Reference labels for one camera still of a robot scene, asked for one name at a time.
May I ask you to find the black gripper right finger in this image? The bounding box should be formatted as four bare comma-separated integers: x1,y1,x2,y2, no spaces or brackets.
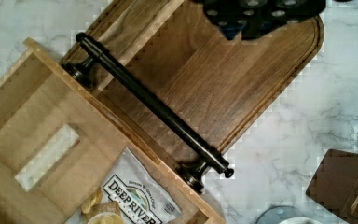
241,0,326,40

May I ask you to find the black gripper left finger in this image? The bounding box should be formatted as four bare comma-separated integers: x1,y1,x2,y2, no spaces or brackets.
194,0,249,40

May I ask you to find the dark walnut cutting board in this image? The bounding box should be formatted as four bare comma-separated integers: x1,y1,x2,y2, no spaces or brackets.
87,0,324,152

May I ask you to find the brown wooden spice box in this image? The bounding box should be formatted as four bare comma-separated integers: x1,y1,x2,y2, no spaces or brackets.
306,149,358,224

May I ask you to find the glass jar with green lid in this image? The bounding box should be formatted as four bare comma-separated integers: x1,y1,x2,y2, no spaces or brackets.
255,206,322,224

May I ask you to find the Deep River chips bag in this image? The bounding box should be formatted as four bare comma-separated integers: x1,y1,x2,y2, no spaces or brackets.
81,148,182,224

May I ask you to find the light wooden drawer tray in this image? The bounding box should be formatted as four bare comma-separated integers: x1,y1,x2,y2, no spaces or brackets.
0,38,226,224

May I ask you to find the black bar handle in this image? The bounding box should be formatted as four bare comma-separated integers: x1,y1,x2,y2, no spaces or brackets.
62,32,234,193

